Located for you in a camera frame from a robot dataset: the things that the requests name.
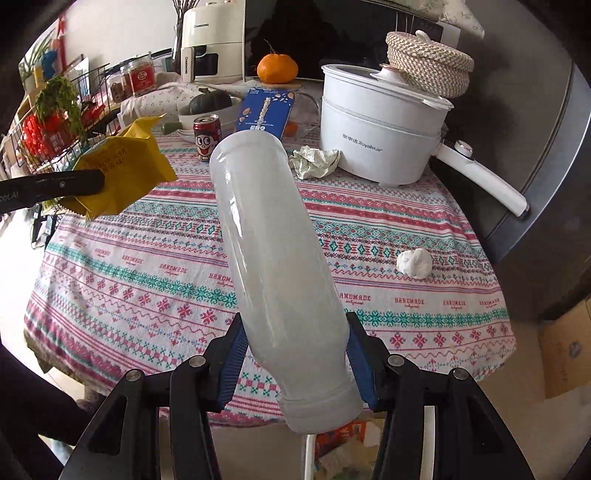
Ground dried twigs in vase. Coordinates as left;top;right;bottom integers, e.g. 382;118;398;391
171;0;199;73

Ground orange tangerine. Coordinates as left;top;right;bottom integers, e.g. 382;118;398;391
256;39;298;85

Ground glass teapot with cork lid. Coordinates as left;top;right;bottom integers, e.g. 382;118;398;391
259;79;322;139

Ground white air fryer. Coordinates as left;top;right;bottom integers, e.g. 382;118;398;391
180;1;245;84

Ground blue biscuit stick box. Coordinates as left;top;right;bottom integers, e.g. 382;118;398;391
235;88;296;139

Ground floral white cloth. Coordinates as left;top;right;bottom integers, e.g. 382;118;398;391
118;82;249;127

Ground floral cloth on microwave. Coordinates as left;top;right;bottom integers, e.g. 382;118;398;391
394;0;485;39

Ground patterned tablecloth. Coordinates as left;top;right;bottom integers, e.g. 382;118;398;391
23;124;518;428

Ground crumpled pale green paper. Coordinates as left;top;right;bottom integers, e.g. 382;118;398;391
288;146;342;180

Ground black wire rack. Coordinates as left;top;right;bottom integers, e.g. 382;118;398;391
1;58;121;180

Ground dark green pumpkin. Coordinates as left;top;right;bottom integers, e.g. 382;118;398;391
188;88;232;115

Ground red label spice jar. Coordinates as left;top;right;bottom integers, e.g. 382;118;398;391
128;56;156;96

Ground small white paper wad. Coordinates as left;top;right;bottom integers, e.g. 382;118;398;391
397;248;433;280

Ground white electric cooking pot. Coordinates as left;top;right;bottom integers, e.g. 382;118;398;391
320;64;529;217

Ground white opaque plastic bottle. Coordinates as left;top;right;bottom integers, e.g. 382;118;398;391
209;131;363;434

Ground yellow snack wrapper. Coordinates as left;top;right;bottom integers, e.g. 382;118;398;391
59;116;177;219

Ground black microwave oven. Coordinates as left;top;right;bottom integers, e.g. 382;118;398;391
245;0;444;80

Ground woven rope basket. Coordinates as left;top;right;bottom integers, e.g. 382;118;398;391
386;30;475;99

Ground cardboard box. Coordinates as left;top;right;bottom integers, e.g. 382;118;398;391
539;298;591;399

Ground cream ceramic bowl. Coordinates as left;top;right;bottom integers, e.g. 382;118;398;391
160;96;242;137

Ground red cartoon drink can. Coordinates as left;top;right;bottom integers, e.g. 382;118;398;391
193;114;221;162

